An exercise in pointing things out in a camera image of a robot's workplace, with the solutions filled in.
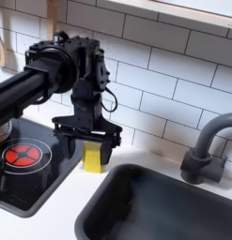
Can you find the yellow hexagonal block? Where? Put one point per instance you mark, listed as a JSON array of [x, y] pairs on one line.
[[91, 159]]

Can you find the steel pot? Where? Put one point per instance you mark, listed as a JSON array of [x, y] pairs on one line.
[[1, 132]]

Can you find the pale wooden shelf ledge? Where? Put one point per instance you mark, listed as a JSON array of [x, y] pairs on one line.
[[183, 12]]

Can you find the black glass stove top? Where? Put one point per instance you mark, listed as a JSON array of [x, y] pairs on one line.
[[42, 193]]

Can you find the dark grey sink basin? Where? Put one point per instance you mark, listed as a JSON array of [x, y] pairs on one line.
[[145, 206]]

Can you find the dark grey tap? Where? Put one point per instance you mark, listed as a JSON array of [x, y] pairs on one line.
[[202, 165]]

